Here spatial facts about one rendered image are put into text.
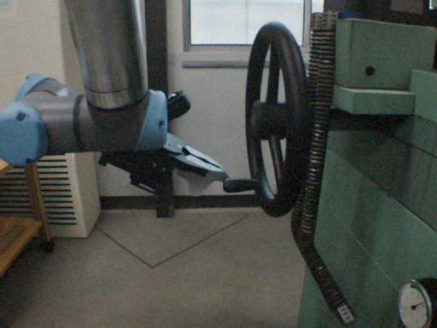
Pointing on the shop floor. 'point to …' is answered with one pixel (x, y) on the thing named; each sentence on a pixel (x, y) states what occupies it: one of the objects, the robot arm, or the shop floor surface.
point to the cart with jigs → (10, 228)
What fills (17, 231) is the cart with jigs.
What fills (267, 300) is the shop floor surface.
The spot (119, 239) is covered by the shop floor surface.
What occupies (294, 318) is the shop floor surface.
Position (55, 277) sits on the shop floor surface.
